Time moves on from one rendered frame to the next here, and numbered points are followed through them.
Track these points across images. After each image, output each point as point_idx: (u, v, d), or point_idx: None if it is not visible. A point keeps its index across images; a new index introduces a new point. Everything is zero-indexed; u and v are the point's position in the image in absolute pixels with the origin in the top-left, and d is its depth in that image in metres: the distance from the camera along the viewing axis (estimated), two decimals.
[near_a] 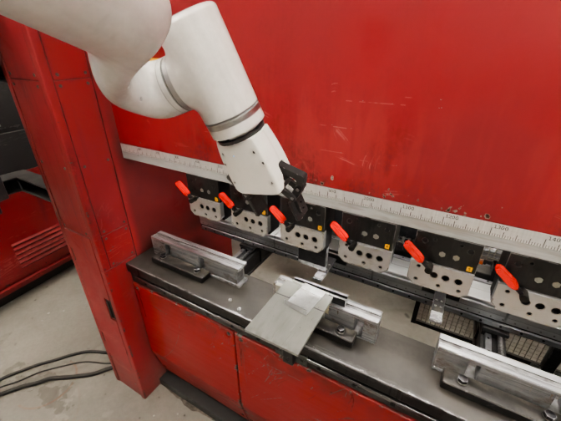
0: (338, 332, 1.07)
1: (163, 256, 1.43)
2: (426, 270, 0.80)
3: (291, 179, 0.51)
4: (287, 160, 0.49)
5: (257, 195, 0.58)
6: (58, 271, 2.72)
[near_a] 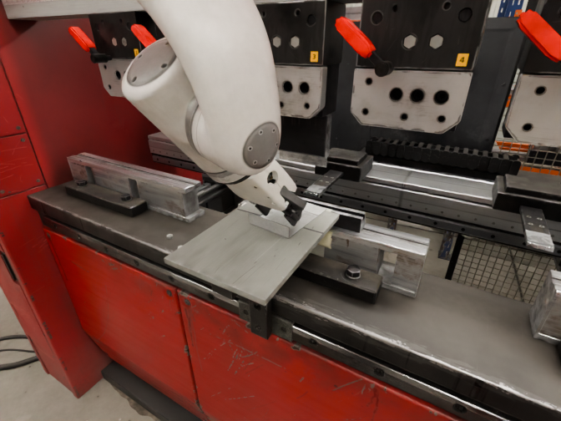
0: (349, 276, 0.59)
1: (80, 183, 0.95)
2: None
3: None
4: None
5: None
6: None
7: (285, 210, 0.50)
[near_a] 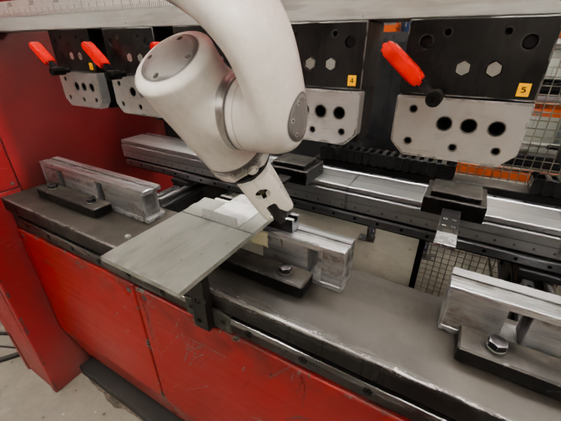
0: (281, 272, 0.64)
1: (51, 185, 1.00)
2: (428, 97, 0.37)
3: None
4: None
5: None
6: None
7: (270, 210, 0.52)
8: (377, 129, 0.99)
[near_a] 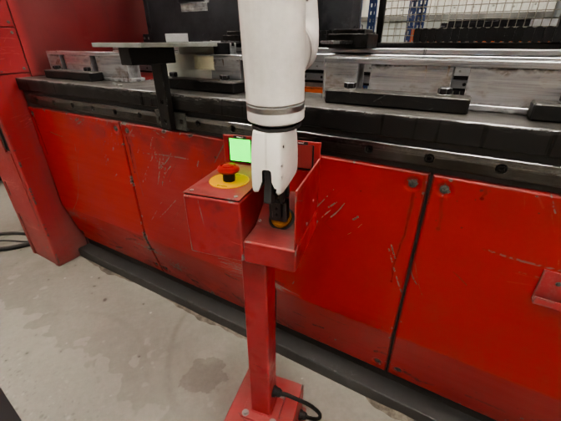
0: (221, 79, 0.90)
1: (55, 66, 1.26)
2: None
3: (280, 193, 0.52)
4: (276, 177, 0.47)
5: None
6: None
7: (288, 185, 0.55)
8: None
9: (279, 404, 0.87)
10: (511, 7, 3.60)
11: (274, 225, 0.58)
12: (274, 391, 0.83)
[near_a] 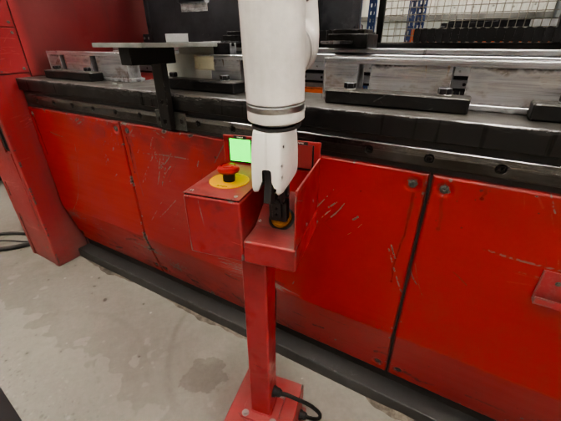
0: (221, 79, 0.90)
1: (55, 66, 1.26)
2: None
3: (280, 193, 0.52)
4: (276, 177, 0.47)
5: None
6: None
7: (288, 185, 0.55)
8: None
9: (279, 404, 0.88)
10: (511, 7, 3.60)
11: (274, 225, 0.58)
12: (274, 391, 0.83)
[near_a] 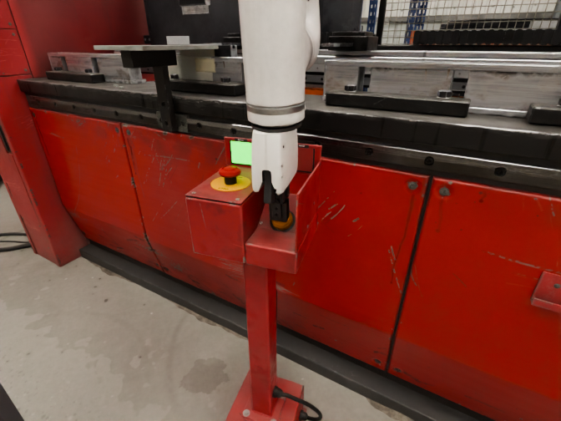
0: (222, 82, 0.90)
1: (57, 68, 1.26)
2: None
3: (280, 193, 0.52)
4: (276, 177, 0.47)
5: None
6: None
7: (288, 185, 0.55)
8: None
9: (280, 405, 0.88)
10: (511, 7, 3.61)
11: (275, 228, 0.58)
12: (275, 392, 0.83)
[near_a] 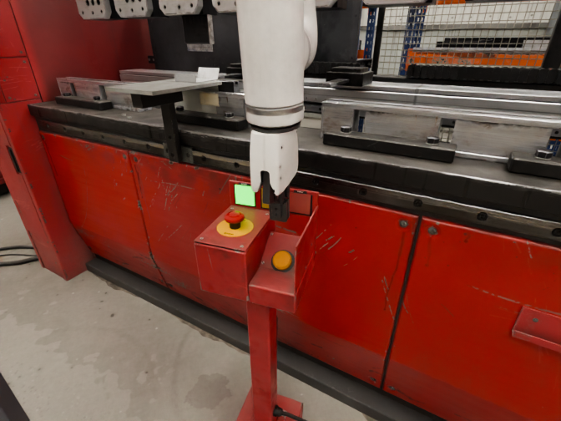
0: (225, 116, 0.95)
1: (66, 93, 1.31)
2: None
3: (280, 193, 0.52)
4: (275, 177, 0.47)
5: None
6: (4, 189, 2.60)
7: (289, 185, 0.55)
8: None
9: None
10: (507, 17, 3.66)
11: (275, 268, 0.64)
12: (275, 411, 0.89)
